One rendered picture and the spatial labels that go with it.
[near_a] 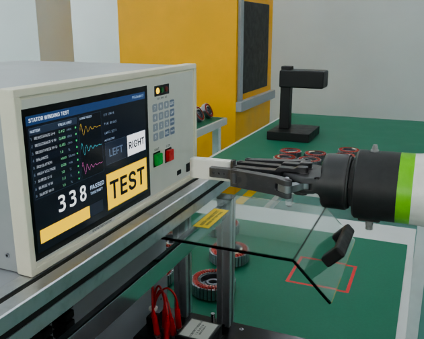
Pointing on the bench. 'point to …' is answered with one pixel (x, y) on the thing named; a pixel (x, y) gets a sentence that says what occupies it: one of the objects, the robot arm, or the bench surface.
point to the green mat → (307, 328)
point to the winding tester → (77, 90)
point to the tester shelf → (85, 265)
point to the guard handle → (342, 237)
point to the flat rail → (127, 294)
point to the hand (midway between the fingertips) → (213, 169)
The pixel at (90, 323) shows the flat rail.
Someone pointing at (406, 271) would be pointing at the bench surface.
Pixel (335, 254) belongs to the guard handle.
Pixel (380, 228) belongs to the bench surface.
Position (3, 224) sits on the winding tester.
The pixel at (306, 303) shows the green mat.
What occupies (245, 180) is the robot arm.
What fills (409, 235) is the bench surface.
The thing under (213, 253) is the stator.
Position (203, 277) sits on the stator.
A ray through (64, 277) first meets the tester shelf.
